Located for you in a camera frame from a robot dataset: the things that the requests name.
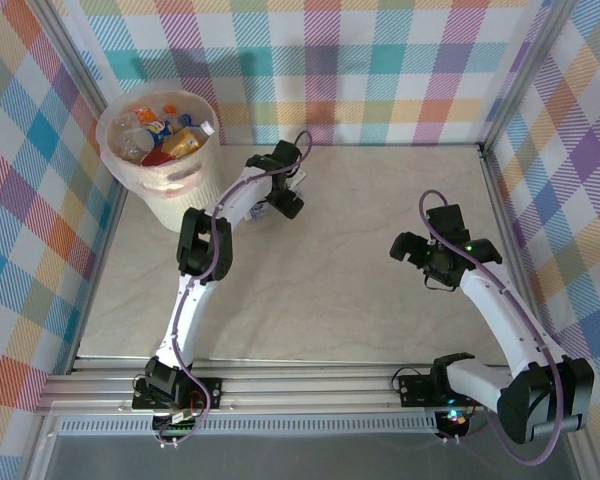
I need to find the control board with wires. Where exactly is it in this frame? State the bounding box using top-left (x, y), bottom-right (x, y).
top-left (437, 407), bottom-right (474, 444)
top-left (152, 407), bottom-right (204, 449)

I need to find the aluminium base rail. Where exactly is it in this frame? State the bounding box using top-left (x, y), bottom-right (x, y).
top-left (34, 357), bottom-right (589, 419)

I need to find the white ribbed plastic bin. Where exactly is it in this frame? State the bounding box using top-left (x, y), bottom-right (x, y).
top-left (95, 89), bottom-right (227, 234)

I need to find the grey metal shelf panel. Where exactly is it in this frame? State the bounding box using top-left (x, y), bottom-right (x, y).
top-left (27, 432), bottom-right (594, 480)

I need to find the plaid backdrop cloth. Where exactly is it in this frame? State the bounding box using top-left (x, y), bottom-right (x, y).
top-left (0, 0), bottom-right (124, 480)
top-left (487, 0), bottom-right (600, 480)
top-left (54, 0), bottom-right (561, 147)

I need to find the Pepsi label plastic bottle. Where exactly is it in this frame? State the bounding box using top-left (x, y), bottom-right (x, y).
top-left (147, 118), bottom-right (177, 140)

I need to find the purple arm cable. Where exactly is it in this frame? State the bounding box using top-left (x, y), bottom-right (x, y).
top-left (418, 189), bottom-right (566, 466)
top-left (167, 130), bottom-right (314, 446)

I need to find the translucent bin liner bag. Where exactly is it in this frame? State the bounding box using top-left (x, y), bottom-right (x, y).
top-left (94, 89), bottom-right (222, 199)

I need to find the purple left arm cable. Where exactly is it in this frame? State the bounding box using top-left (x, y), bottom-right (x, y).
top-left (167, 130), bottom-right (314, 446)

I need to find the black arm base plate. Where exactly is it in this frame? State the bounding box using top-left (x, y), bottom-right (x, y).
top-left (397, 372), bottom-right (490, 409)
top-left (132, 377), bottom-right (225, 412)

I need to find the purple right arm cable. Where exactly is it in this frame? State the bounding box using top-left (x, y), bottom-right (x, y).
top-left (418, 189), bottom-right (566, 466)

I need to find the grey slotted cable duct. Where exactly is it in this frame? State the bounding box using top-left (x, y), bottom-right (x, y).
top-left (54, 417), bottom-right (444, 437)

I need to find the thin black cable loop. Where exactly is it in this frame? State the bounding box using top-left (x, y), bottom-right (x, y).
top-left (423, 269), bottom-right (456, 293)

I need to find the aluminium table side rail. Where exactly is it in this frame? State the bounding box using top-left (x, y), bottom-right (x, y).
top-left (68, 189), bottom-right (130, 376)
top-left (478, 143), bottom-right (589, 381)

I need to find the aluminium frame post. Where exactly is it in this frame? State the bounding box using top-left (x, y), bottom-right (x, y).
top-left (477, 0), bottom-right (579, 151)
top-left (38, 0), bottom-right (112, 114)

